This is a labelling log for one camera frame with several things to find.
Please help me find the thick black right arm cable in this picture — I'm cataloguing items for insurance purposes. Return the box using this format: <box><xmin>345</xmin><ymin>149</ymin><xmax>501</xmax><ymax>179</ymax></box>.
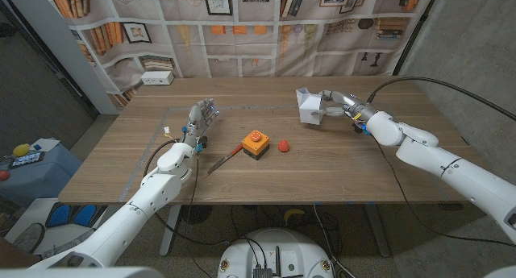
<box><xmin>365</xmin><ymin>76</ymin><xmax>516</xmax><ymax>122</ymax></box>

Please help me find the orange box with red button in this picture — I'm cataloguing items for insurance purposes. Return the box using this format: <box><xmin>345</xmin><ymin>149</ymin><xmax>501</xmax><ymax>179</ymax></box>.
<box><xmin>241</xmin><ymin>129</ymin><xmax>271</xmax><ymax>161</ymax></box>

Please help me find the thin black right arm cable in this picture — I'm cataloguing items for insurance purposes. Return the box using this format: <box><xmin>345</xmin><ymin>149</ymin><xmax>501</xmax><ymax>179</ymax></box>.
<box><xmin>372</xmin><ymin>135</ymin><xmax>516</xmax><ymax>248</ymax></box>

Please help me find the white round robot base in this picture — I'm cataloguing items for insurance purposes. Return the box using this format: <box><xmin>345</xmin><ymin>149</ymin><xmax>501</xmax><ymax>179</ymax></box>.
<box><xmin>217</xmin><ymin>228</ymin><xmax>335</xmax><ymax>278</ymax></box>

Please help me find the black backdrop stand pole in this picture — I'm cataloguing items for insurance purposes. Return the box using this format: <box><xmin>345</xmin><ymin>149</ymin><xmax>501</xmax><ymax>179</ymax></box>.
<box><xmin>393</xmin><ymin>0</ymin><xmax>443</xmax><ymax>77</ymax></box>

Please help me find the blue-grey cabinet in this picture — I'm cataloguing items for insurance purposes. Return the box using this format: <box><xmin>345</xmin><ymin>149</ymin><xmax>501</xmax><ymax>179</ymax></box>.
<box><xmin>0</xmin><ymin>139</ymin><xmax>84</xmax><ymax>209</ymax></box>

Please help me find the white power strip box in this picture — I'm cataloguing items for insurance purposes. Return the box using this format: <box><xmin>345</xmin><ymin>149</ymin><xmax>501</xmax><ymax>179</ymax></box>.
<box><xmin>140</xmin><ymin>70</ymin><xmax>175</xmax><ymax>86</ymax></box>

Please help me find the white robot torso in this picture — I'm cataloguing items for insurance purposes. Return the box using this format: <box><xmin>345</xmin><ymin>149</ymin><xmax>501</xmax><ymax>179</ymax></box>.
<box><xmin>0</xmin><ymin>265</ymin><xmax>516</xmax><ymax>278</ymax></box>

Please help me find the blue shoe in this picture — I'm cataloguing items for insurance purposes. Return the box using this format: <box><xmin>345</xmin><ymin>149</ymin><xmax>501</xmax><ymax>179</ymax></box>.
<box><xmin>72</xmin><ymin>204</ymin><xmax>98</xmax><ymax>227</ymax></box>
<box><xmin>45</xmin><ymin>204</ymin><xmax>72</xmax><ymax>229</ymax></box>

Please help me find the yellow curved object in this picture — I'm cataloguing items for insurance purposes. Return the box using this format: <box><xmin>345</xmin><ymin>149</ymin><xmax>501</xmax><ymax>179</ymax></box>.
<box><xmin>283</xmin><ymin>208</ymin><xmax>306</xmax><ymax>226</ymax></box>

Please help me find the printed bookshelf backdrop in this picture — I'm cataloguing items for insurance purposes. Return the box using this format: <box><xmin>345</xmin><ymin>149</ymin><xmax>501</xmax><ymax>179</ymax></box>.
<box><xmin>46</xmin><ymin>0</ymin><xmax>439</xmax><ymax>112</ymax></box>

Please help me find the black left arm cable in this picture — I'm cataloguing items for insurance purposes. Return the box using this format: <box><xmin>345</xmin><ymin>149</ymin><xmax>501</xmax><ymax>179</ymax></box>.
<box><xmin>144</xmin><ymin>139</ymin><xmax>230</xmax><ymax>247</ymax></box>

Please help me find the grey sneaker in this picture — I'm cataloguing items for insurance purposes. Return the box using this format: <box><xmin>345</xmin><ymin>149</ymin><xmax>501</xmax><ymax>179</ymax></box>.
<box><xmin>14</xmin><ymin>222</ymin><xmax>46</xmax><ymax>254</ymax></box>

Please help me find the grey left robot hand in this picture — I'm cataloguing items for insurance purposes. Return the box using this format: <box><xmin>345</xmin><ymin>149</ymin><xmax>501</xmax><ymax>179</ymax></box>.
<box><xmin>181</xmin><ymin>98</ymin><xmax>221</xmax><ymax>149</ymax></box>

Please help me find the grey metal table leg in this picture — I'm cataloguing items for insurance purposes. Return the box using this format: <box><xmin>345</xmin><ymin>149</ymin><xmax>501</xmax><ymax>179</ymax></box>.
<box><xmin>364</xmin><ymin>204</ymin><xmax>391</xmax><ymax>258</ymax></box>
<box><xmin>160</xmin><ymin>205</ymin><xmax>182</xmax><ymax>257</ymax></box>

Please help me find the white paper sheet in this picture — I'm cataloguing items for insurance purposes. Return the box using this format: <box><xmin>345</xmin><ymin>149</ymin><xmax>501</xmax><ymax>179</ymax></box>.
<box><xmin>31</xmin><ymin>138</ymin><xmax>61</xmax><ymax>153</ymax></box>

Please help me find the smartphone with lit screen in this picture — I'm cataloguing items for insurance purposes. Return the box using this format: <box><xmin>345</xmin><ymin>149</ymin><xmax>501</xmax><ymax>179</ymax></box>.
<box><xmin>8</xmin><ymin>151</ymin><xmax>45</xmax><ymax>169</ymax></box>

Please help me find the knife with red handle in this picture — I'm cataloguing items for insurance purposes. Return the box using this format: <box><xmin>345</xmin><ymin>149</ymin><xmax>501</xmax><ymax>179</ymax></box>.
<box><xmin>203</xmin><ymin>143</ymin><xmax>244</xmax><ymax>178</ymax></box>

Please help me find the white milk carton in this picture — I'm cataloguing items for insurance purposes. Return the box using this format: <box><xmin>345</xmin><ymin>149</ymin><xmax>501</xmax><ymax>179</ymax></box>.
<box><xmin>295</xmin><ymin>87</ymin><xmax>323</xmax><ymax>126</ymax></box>

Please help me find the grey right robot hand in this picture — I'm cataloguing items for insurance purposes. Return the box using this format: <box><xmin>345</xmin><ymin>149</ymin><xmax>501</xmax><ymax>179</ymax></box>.
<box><xmin>312</xmin><ymin>89</ymin><xmax>374</xmax><ymax>122</ymax></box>

